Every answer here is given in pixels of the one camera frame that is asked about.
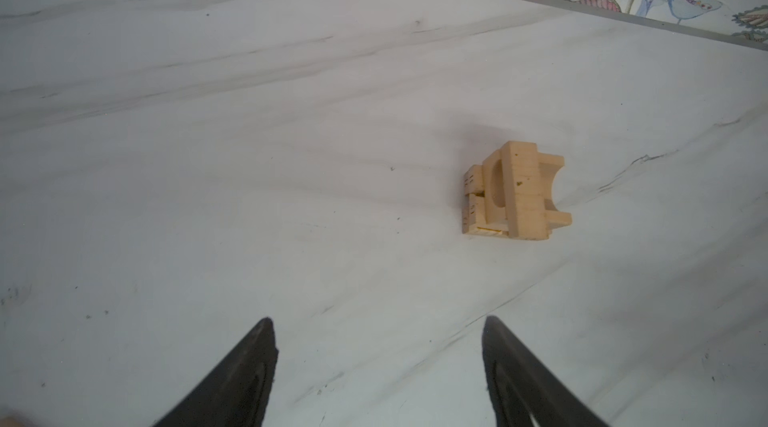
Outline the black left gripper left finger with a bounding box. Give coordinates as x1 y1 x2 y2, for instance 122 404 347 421
156 318 278 427

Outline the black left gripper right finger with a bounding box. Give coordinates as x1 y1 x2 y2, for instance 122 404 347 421
482 316 607 427

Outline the numbered long wood block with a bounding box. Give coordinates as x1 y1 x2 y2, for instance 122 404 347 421
500 141 549 241

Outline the plain wood block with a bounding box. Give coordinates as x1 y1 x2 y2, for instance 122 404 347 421
462 224 509 238
463 165 485 196

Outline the engraved long wood block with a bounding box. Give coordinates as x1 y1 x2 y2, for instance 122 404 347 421
462 194 486 235

